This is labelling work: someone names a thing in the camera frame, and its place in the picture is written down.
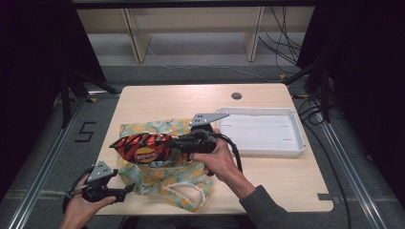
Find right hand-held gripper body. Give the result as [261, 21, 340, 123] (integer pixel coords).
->
[182, 112, 230, 156]

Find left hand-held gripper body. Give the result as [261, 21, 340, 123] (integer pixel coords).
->
[80, 160, 127, 203]

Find orange-print green tote bag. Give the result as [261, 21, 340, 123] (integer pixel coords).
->
[117, 117, 215, 214]

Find red and black chip bag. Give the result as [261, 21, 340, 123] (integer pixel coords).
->
[109, 132, 192, 169]

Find white plastic tray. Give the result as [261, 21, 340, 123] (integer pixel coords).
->
[216, 106, 307, 158]

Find person's right hand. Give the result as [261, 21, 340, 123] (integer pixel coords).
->
[189, 128, 245, 186]

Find person's left hand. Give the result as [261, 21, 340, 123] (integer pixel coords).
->
[60, 176, 117, 229]

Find black metal stand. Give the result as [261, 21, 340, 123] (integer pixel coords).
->
[283, 30, 332, 124]
[59, 68, 121, 129]

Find wooden furniture panel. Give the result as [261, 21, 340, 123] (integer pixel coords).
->
[242, 7, 266, 63]
[122, 8, 153, 64]

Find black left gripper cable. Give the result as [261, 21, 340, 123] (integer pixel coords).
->
[62, 165, 96, 206]

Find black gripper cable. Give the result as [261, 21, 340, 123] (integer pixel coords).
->
[62, 165, 96, 206]
[216, 133, 244, 175]

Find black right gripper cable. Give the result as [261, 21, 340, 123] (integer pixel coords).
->
[216, 133, 244, 175]

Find aluminium frame rail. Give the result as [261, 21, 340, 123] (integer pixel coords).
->
[313, 113, 390, 229]
[7, 91, 121, 229]

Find black floor cables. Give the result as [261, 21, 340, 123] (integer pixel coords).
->
[290, 92, 352, 229]

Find bundle of black hanging cables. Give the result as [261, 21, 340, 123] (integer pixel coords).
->
[258, 6, 304, 74]

